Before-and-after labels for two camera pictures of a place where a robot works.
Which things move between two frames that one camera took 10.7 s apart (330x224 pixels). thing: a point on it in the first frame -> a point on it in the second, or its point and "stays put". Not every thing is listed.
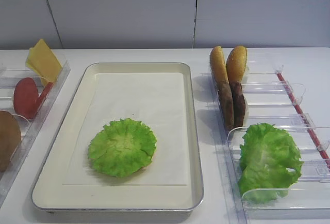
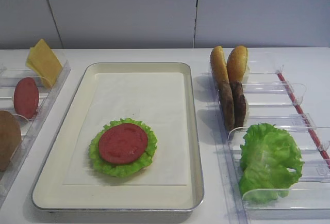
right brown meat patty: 238,103 stays put
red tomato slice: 44,95 -> 122,143
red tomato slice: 26,97 stays put
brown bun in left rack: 10,138 stays put
